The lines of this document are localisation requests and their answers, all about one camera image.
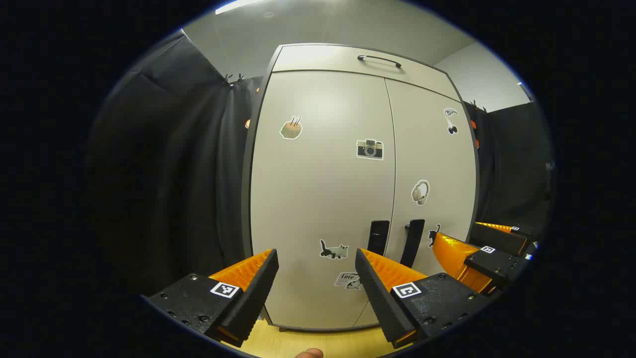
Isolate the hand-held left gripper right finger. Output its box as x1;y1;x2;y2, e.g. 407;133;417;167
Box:
355;248;490;349

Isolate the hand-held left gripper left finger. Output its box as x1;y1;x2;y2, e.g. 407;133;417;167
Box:
148;249;280;348

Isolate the white shoe cabinet door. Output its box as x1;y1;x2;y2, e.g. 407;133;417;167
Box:
251;71;397;330
354;80;477;329

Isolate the white cabinet drawer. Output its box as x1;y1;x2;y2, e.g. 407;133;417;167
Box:
272;44;463;102

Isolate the black drawer handle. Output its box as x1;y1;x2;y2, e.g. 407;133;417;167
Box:
357;55;402;69

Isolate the white double-door shoe cabinet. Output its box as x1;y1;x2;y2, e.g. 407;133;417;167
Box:
241;43;480;333

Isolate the black door handle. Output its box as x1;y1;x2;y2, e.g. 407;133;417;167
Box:
400;219;426;269
367;220;391;257

